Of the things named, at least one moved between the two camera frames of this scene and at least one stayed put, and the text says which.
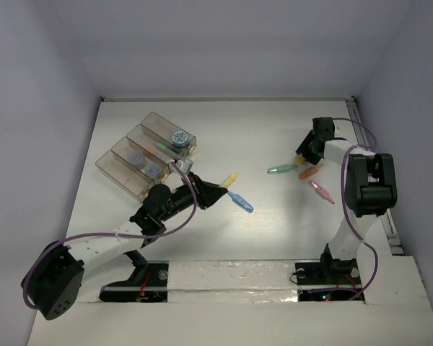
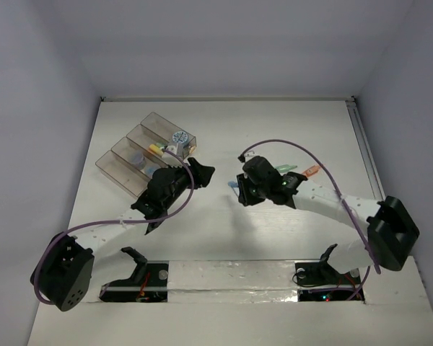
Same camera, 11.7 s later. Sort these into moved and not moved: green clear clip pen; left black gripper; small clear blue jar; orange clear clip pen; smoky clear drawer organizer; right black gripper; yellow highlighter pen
Moved: left black gripper; yellow highlighter pen; right black gripper
Not moved: small clear blue jar; smoky clear drawer organizer; orange clear clip pen; green clear clip pen
